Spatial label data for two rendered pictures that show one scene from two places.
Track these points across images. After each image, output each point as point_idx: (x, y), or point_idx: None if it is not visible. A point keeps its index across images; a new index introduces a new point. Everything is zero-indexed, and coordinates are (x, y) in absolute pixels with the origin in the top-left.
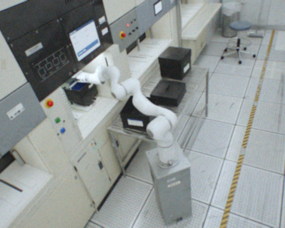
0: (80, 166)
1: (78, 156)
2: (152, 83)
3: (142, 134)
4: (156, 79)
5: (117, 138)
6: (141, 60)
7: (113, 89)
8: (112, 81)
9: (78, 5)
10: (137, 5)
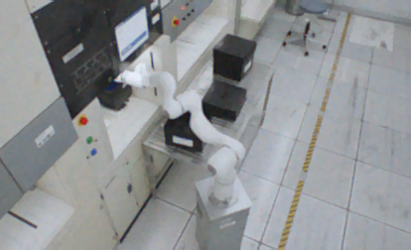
0: (107, 192)
1: (106, 182)
2: (202, 82)
3: (190, 156)
4: (207, 75)
5: (151, 153)
6: (188, 47)
7: (167, 106)
8: (166, 94)
9: None
10: None
